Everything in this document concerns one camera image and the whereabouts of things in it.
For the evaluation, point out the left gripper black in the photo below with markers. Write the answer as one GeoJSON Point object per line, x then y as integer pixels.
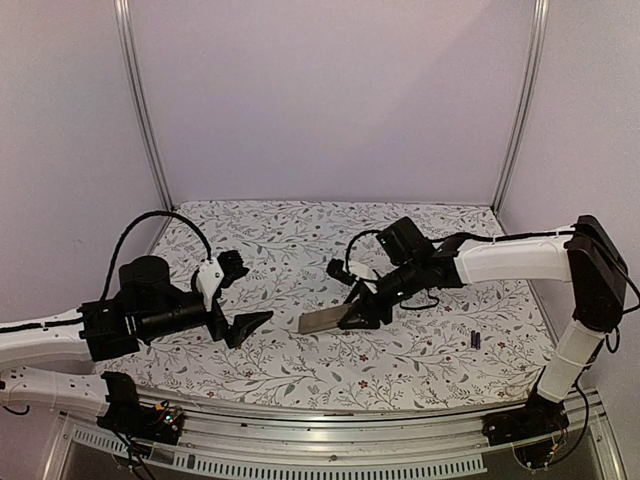
{"type": "Point", "coordinates": [243, 324]}

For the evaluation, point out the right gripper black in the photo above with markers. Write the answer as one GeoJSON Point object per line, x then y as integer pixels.
{"type": "Point", "coordinates": [366, 302]}

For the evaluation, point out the grey remote control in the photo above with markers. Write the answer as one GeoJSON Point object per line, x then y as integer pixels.
{"type": "Point", "coordinates": [322, 320]}

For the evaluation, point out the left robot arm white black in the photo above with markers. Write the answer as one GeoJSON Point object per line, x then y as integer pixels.
{"type": "Point", "coordinates": [147, 307]}

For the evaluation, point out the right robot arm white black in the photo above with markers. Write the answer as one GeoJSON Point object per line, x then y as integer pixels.
{"type": "Point", "coordinates": [581, 254]}

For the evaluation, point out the floral patterned table mat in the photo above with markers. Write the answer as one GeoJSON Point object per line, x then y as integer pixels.
{"type": "Point", "coordinates": [422, 360]}

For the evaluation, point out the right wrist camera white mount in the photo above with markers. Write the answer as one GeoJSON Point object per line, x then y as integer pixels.
{"type": "Point", "coordinates": [362, 272]}

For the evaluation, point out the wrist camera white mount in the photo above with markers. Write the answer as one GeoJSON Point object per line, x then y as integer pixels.
{"type": "Point", "coordinates": [362, 272]}
{"type": "Point", "coordinates": [208, 280]}

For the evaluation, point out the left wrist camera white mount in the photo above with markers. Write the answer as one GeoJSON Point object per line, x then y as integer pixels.
{"type": "Point", "coordinates": [208, 280]}

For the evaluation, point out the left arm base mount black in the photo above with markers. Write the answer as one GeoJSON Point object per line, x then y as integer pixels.
{"type": "Point", "coordinates": [125, 415]}

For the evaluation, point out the aluminium front rail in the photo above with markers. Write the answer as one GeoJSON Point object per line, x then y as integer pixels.
{"type": "Point", "coordinates": [233, 440]}

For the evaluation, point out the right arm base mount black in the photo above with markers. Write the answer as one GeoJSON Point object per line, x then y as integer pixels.
{"type": "Point", "coordinates": [535, 430]}

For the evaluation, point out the left aluminium frame post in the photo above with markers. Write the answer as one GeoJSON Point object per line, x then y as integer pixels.
{"type": "Point", "coordinates": [125, 28]}

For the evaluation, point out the aluminium frame post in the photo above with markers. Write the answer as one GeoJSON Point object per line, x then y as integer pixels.
{"type": "Point", "coordinates": [125, 28]}
{"type": "Point", "coordinates": [532, 65]}

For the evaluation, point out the right aluminium frame post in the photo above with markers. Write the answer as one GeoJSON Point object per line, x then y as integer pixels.
{"type": "Point", "coordinates": [532, 65]}

